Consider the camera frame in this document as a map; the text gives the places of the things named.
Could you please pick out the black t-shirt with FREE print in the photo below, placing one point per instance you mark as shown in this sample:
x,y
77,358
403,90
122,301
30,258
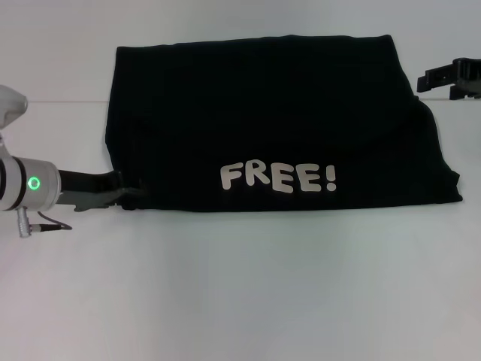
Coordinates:
x,y
263,113

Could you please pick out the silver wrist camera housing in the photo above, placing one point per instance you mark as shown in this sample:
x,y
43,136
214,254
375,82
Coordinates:
x,y
13,103

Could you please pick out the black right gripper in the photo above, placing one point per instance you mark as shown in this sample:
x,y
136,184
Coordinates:
x,y
469,75

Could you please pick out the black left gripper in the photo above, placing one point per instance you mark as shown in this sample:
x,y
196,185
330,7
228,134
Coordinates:
x,y
86,184

